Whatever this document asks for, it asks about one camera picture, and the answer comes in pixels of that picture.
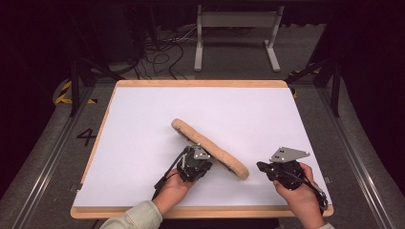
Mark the person's right hand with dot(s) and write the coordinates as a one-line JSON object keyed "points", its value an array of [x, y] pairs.
{"points": [[301, 198]]}

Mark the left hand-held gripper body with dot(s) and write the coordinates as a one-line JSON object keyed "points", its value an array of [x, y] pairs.
{"points": [[194, 165]]}

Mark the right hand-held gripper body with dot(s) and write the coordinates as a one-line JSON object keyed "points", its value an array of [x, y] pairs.
{"points": [[285, 173]]}

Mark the small metal table bracket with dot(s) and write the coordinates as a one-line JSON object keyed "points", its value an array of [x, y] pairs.
{"points": [[327, 180], [75, 187]]}

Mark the person's left hand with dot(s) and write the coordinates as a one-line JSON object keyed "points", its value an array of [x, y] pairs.
{"points": [[172, 192]]}

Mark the white table sheet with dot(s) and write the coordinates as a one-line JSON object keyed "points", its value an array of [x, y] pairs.
{"points": [[203, 105]]}

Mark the grey metal stand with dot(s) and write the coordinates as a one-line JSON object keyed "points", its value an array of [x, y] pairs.
{"points": [[238, 19]]}

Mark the aluminium floor rail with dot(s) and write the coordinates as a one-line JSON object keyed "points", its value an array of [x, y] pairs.
{"points": [[359, 165], [47, 162]]}

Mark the wooden table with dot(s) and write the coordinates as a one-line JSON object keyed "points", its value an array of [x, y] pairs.
{"points": [[203, 83]]}

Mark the black metal stand leg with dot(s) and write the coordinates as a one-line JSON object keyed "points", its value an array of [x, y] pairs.
{"points": [[75, 89], [335, 89]]}

